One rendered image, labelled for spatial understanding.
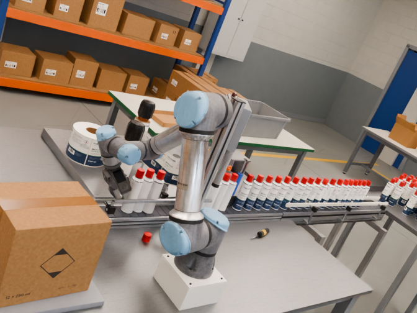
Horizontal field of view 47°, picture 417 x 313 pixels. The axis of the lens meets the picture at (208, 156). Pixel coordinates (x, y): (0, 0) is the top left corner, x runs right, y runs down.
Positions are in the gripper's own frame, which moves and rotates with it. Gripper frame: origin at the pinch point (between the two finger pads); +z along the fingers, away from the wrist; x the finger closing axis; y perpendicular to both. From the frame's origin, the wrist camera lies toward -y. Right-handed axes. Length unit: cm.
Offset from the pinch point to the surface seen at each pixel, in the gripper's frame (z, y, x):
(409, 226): 116, -24, -189
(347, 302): 70, -60, -81
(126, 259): 5.5, -24.7, 11.4
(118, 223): 5.7, -5.0, 5.4
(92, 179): 4.3, 26.5, 3.4
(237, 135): -22, -17, -48
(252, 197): 36, -2, -68
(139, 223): 11.7, -5.0, -3.5
